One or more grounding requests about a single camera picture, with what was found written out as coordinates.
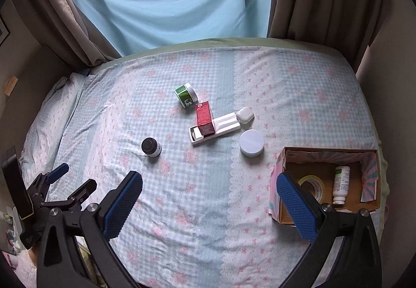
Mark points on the yellow tape roll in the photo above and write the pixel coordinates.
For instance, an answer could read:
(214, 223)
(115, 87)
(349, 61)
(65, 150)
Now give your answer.
(320, 190)

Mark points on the dotted pale blue pillow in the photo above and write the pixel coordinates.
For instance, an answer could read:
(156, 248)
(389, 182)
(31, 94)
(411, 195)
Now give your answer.
(55, 119)

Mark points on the small bottle with black lid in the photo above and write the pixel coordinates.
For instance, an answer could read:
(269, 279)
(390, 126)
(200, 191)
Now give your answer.
(150, 147)

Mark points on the red carton box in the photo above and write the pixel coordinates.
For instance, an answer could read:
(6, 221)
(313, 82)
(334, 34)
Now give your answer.
(204, 119)

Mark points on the green mattress sheet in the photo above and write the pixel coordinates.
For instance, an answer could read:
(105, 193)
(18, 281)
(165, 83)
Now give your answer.
(227, 42)

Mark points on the framed wall picture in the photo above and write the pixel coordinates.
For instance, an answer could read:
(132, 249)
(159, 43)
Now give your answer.
(3, 31)

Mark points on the long white plastic case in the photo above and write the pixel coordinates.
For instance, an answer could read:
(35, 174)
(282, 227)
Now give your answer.
(227, 124)

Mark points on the green jar with white lid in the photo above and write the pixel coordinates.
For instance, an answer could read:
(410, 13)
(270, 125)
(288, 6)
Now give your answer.
(186, 95)

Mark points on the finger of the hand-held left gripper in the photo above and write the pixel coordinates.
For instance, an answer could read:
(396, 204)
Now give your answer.
(58, 171)
(83, 191)

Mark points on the patterned cardboard box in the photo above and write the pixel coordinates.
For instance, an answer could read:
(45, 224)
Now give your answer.
(370, 171)

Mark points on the small beige box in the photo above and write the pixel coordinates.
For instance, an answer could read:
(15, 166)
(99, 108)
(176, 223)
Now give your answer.
(11, 86)

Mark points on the checked floral bed sheet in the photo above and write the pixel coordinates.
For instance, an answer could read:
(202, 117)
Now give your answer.
(195, 193)

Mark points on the white pill bottle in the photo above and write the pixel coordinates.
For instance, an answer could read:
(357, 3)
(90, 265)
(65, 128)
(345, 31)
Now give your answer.
(340, 185)

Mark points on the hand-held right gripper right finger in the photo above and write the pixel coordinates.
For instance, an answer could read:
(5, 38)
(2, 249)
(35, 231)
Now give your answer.
(297, 206)

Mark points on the round white cream jar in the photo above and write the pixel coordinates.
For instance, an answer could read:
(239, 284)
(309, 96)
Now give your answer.
(251, 142)

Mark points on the grey headboard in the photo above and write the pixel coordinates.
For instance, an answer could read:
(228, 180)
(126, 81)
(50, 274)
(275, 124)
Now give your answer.
(35, 89)

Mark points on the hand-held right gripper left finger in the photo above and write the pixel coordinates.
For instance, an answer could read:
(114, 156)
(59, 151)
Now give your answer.
(123, 206)

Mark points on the white earbud case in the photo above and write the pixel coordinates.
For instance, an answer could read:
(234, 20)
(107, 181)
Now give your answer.
(244, 115)

